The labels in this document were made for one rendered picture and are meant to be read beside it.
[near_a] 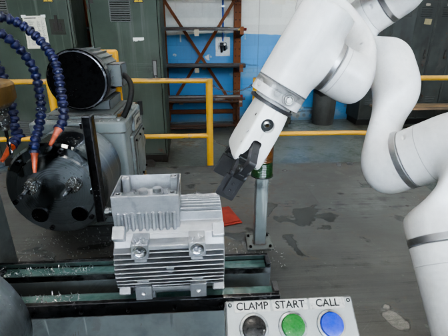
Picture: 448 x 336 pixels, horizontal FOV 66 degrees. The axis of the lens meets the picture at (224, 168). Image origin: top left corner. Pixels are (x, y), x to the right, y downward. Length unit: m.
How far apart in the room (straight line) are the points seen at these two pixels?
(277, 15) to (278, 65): 5.27
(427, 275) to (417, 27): 5.54
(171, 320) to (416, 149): 0.58
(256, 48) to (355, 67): 5.22
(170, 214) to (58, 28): 3.45
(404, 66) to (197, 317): 0.67
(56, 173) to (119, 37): 2.99
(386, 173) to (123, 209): 0.51
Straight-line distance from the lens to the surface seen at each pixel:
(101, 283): 0.86
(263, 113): 0.52
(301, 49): 0.53
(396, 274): 1.09
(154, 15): 3.79
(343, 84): 0.55
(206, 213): 0.66
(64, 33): 3.98
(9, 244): 1.00
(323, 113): 5.74
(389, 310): 0.97
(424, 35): 6.17
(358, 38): 0.64
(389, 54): 0.86
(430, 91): 6.39
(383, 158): 0.76
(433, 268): 0.70
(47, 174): 0.96
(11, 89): 0.70
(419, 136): 0.74
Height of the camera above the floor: 1.42
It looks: 22 degrees down
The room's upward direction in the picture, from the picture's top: straight up
